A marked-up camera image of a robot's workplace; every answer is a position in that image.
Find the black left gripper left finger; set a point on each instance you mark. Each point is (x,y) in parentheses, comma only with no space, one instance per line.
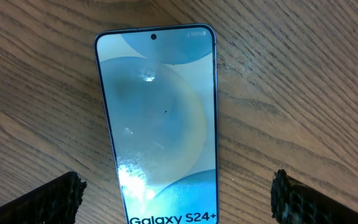
(56,202)

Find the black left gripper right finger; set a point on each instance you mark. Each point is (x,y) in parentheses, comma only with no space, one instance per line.
(293,202)

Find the blue Samsung Galaxy smartphone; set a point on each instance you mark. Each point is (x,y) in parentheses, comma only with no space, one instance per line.
(159,89)

